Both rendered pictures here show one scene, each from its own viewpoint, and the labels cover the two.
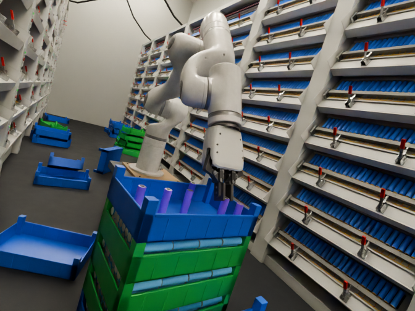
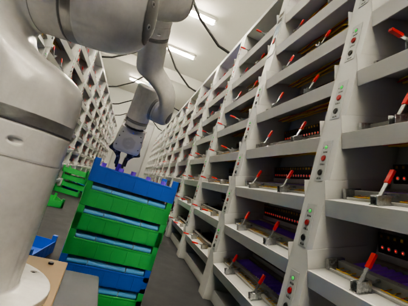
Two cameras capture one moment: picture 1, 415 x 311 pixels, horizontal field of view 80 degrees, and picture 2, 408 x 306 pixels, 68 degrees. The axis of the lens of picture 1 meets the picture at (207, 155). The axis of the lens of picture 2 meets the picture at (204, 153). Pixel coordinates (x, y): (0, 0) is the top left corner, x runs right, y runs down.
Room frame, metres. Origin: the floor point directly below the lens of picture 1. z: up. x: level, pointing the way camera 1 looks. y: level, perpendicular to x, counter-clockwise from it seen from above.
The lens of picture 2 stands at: (1.58, 0.62, 0.47)
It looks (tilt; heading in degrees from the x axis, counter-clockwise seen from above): 8 degrees up; 200
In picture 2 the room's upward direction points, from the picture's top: 17 degrees clockwise
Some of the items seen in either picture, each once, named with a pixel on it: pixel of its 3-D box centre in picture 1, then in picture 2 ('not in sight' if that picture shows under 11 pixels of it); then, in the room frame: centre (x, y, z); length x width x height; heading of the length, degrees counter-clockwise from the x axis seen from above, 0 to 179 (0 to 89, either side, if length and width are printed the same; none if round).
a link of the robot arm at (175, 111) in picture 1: (167, 118); (27, 23); (1.33, 0.26, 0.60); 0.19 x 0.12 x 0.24; 113
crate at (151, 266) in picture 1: (176, 232); (125, 200); (0.57, 0.02, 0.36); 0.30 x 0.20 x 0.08; 129
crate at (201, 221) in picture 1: (185, 201); (132, 179); (0.57, 0.02, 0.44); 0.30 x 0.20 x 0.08; 129
